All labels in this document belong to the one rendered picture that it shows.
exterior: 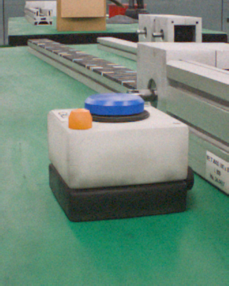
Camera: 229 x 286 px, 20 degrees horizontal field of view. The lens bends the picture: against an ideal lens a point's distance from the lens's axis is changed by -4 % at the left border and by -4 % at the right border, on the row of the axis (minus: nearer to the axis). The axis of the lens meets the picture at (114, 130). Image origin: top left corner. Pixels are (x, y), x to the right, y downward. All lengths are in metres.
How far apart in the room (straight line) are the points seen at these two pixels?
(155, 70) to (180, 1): 11.24
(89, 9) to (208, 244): 2.32
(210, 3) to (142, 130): 11.60
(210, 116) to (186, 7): 11.39
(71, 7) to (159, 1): 9.13
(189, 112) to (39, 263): 0.23
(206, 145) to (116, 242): 0.15
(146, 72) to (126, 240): 0.28
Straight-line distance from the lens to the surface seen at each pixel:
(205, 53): 0.60
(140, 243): 0.38
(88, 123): 0.41
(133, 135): 0.41
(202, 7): 11.96
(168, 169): 0.42
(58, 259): 0.36
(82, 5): 2.67
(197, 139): 0.52
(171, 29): 1.57
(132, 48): 1.44
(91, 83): 0.99
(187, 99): 0.54
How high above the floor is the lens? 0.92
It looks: 12 degrees down
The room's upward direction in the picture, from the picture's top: straight up
